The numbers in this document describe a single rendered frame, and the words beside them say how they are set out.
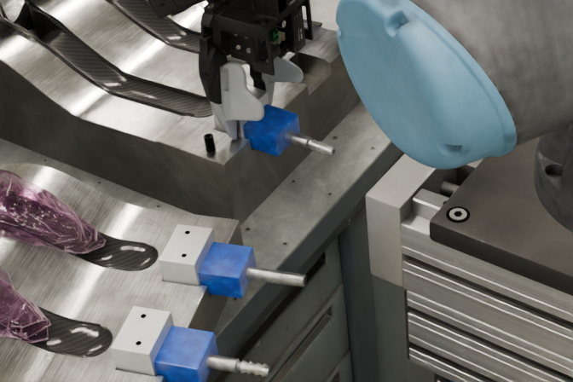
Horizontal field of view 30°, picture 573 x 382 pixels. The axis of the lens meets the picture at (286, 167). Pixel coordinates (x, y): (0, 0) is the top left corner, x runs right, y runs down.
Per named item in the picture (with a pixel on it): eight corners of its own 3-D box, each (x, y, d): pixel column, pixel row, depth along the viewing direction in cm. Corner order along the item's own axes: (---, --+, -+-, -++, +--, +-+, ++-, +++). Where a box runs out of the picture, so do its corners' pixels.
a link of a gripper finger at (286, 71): (304, 118, 111) (284, 57, 104) (257, 104, 114) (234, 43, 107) (319, 97, 112) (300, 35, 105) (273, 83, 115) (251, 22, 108)
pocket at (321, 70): (333, 88, 121) (332, 60, 119) (309, 113, 118) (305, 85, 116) (300, 78, 124) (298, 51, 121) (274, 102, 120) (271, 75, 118)
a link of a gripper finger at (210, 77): (211, 109, 104) (211, 24, 100) (198, 105, 105) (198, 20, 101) (240, 94, 107) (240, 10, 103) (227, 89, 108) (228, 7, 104)
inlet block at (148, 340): (281, 369, 93) (274, 327, 90) (264, 414, 90) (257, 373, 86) (144, 346, 97) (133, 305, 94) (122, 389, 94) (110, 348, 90)
